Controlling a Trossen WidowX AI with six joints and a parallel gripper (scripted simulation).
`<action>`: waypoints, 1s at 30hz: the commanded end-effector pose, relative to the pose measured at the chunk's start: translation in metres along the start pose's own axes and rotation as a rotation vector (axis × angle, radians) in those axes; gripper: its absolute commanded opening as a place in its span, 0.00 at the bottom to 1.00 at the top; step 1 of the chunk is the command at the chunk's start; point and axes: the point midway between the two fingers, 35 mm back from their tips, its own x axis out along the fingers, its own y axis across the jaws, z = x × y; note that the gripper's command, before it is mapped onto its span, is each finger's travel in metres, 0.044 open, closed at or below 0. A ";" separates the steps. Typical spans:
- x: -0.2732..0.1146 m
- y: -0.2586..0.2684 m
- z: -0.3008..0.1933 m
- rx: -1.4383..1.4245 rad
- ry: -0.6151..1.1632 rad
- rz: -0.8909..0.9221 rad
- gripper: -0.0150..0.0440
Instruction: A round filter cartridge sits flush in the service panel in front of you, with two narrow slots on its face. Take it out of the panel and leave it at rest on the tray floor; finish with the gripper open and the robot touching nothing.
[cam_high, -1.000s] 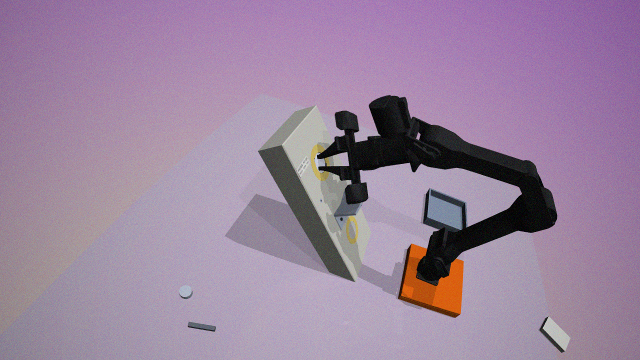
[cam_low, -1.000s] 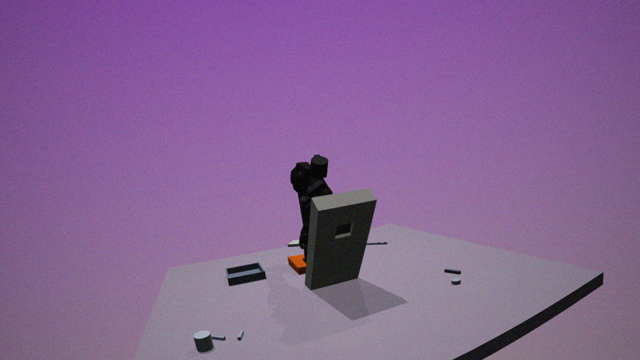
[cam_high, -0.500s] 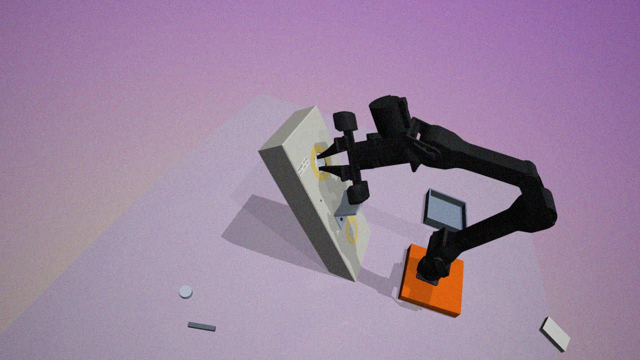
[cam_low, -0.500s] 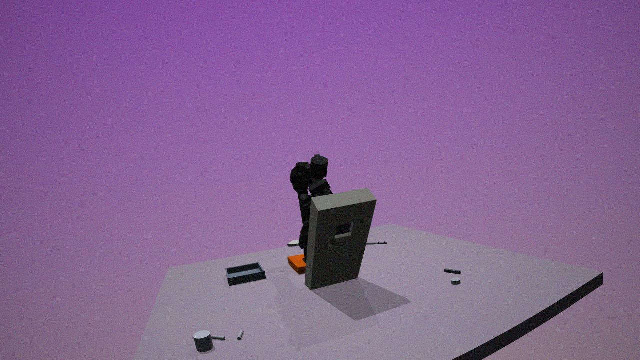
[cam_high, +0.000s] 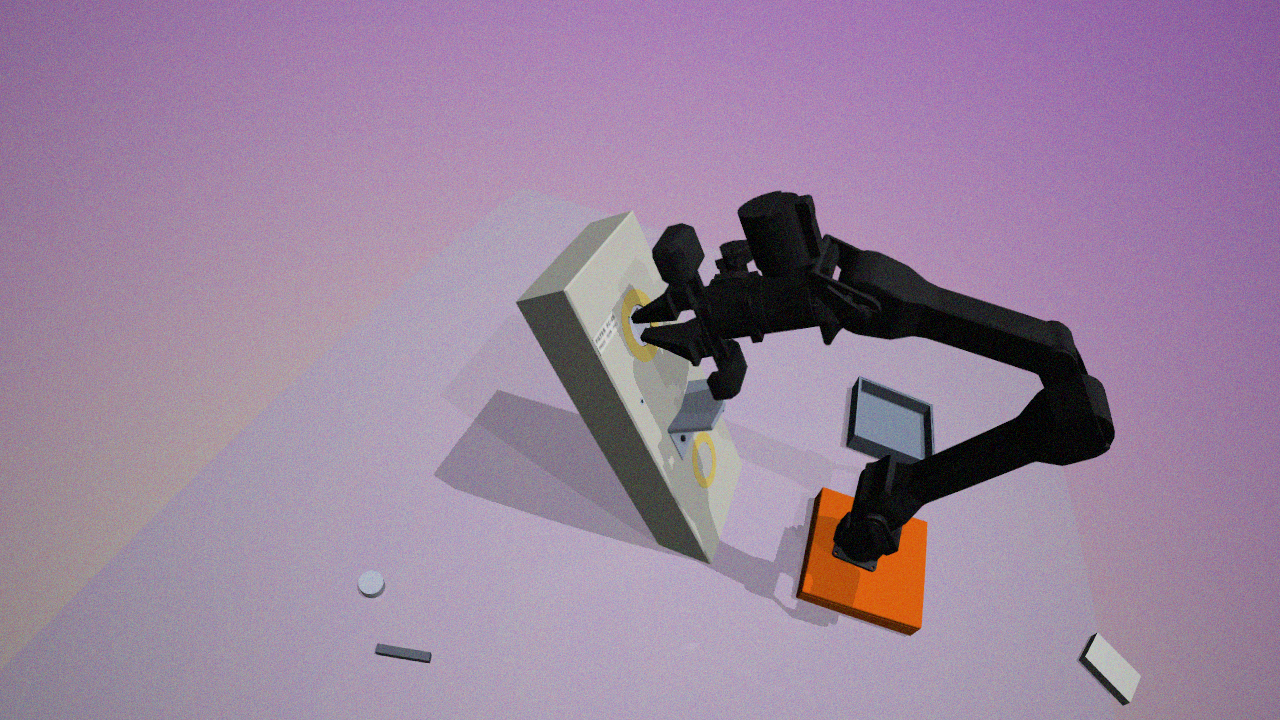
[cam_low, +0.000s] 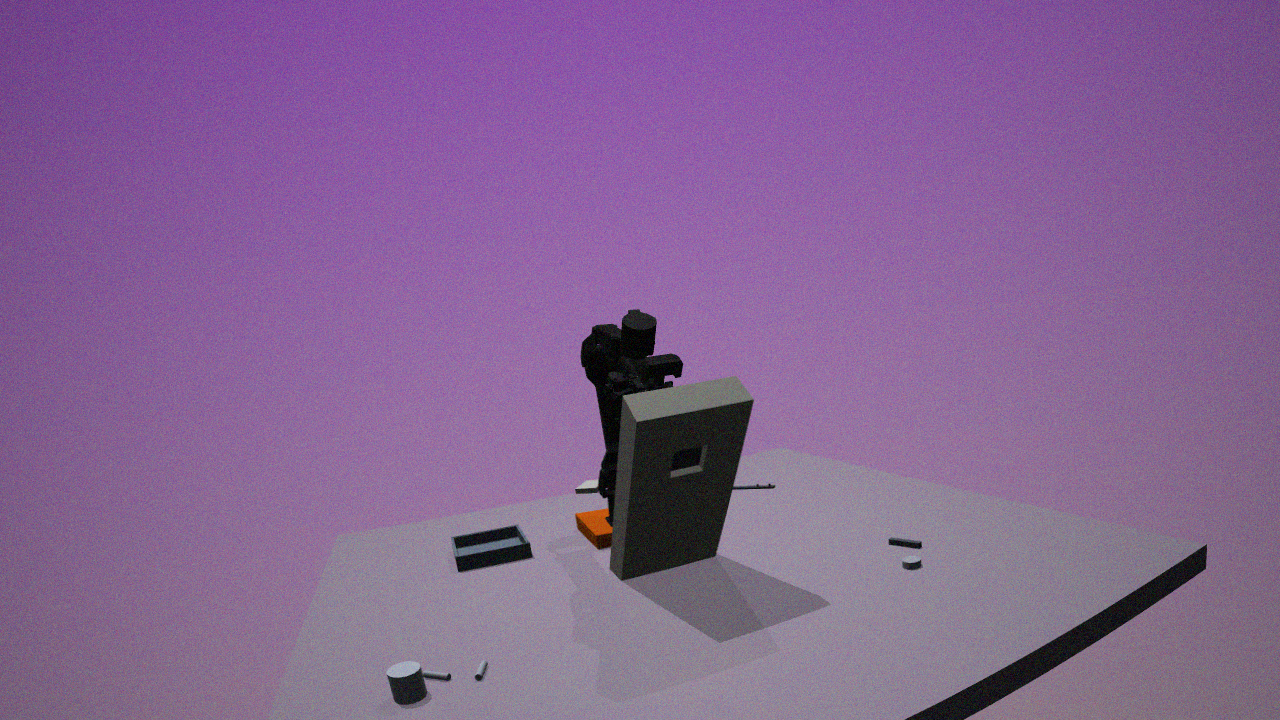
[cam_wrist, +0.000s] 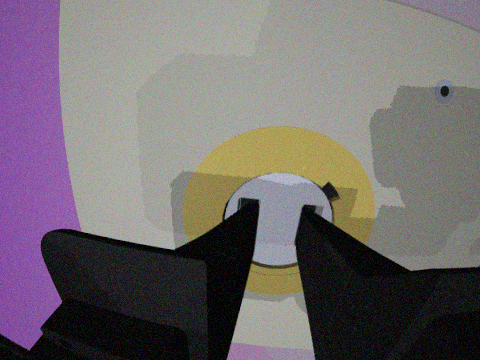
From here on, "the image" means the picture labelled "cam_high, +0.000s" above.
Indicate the white cylinder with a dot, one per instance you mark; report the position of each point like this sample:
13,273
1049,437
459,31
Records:
637,329

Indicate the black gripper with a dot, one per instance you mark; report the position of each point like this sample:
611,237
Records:
723,311

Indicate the grey cylinder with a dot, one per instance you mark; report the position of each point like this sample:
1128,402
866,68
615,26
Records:
371,584

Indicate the grey service panel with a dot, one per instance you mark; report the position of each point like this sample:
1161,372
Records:
627,394

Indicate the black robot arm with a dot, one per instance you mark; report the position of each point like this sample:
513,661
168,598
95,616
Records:
1067,422

